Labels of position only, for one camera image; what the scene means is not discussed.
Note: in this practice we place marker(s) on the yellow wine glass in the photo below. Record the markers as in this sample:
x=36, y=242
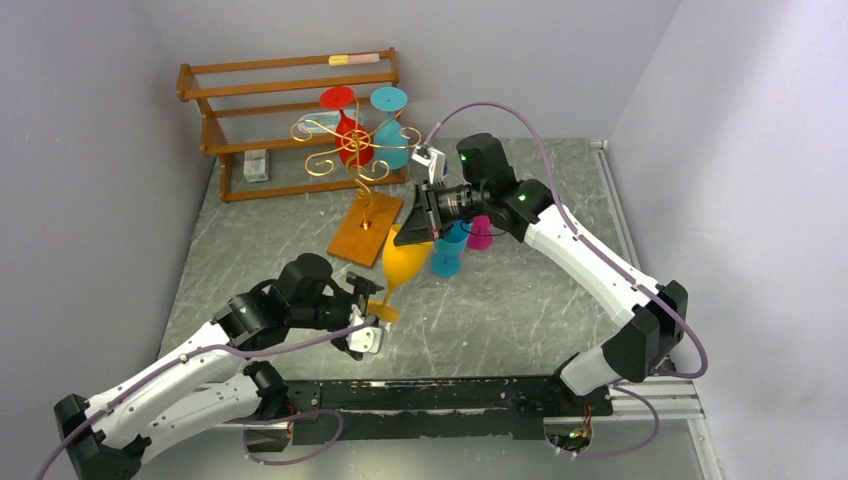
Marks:
x=400, y=264

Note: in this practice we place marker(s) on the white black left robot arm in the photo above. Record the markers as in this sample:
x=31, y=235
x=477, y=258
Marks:
x=221, y=374

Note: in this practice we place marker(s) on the blue wine glass rear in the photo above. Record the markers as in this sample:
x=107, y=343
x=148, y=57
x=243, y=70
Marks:
x=390, y=145

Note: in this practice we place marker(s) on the gold wire glass rack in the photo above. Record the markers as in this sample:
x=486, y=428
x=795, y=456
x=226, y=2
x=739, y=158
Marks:
x=365, y=227

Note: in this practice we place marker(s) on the toothbrush package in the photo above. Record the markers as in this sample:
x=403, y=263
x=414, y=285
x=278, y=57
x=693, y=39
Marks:
x=324, y=121

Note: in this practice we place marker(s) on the red wine glass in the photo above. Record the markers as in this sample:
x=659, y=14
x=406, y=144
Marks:
x=351, y=138

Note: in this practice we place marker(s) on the blue wine glass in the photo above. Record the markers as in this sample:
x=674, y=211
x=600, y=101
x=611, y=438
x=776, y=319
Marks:
x=390, y=145
x=446, y=260

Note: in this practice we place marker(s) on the blue wine glass front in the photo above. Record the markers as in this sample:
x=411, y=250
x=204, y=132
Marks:
x=446, y=260

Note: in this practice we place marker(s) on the pink wine glass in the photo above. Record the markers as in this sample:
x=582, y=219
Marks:
x=480, y=236

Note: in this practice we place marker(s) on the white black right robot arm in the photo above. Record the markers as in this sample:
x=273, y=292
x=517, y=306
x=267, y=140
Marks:
x=649, y=315

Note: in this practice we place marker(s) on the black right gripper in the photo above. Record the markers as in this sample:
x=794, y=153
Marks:
x=428, y=211

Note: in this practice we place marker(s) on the wooden shelf rack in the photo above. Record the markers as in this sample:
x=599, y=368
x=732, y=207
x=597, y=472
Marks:
x=253, y=105

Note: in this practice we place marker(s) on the small printed box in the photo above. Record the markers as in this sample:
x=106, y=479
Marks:
x=255, y=166

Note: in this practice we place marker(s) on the yellow pink eraser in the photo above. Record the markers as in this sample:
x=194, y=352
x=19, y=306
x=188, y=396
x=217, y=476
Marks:
x=354, y=59

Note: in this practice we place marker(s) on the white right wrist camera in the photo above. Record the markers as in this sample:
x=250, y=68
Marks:
x=432, y=159

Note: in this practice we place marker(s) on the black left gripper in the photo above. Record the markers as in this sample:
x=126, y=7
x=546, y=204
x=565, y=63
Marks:
x=360, y=297

